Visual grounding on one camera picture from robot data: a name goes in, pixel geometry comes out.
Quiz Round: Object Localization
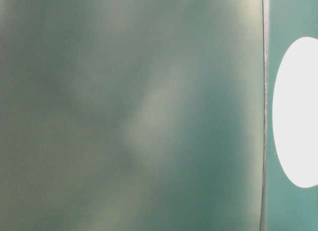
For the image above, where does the white round bowl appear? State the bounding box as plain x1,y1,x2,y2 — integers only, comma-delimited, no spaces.
272,37,318,188

